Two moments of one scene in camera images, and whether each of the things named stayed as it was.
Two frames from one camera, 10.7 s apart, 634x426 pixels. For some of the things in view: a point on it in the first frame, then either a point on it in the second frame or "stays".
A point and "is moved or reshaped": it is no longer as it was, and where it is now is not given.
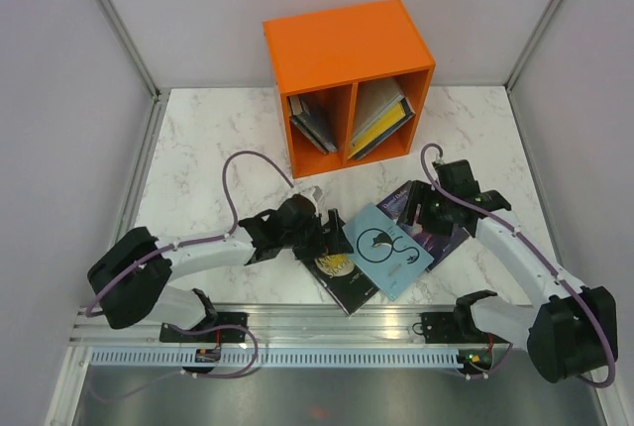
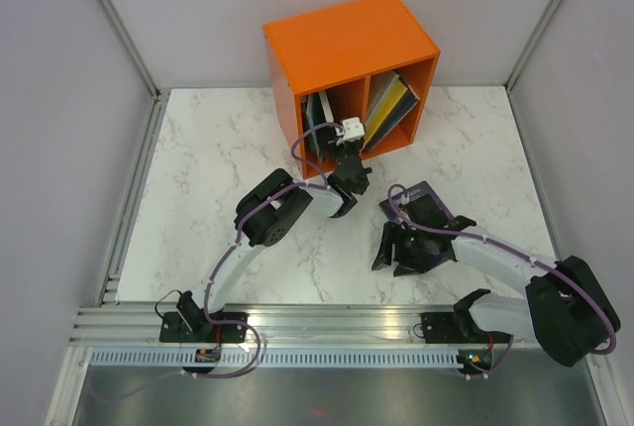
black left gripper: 333,242 → 358,145
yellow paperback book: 377,129 → 398,92
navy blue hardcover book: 410,113 is moved or reshaped
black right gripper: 421,193 → 393,233
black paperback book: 348,282 → 324,135
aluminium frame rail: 278,325 stays
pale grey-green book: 376,125 → 379,104
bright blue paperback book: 296,110 is moved or reshaped
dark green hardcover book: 328,145 → 318,118
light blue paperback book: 391,258 → 326,107
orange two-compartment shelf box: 325,55 stays
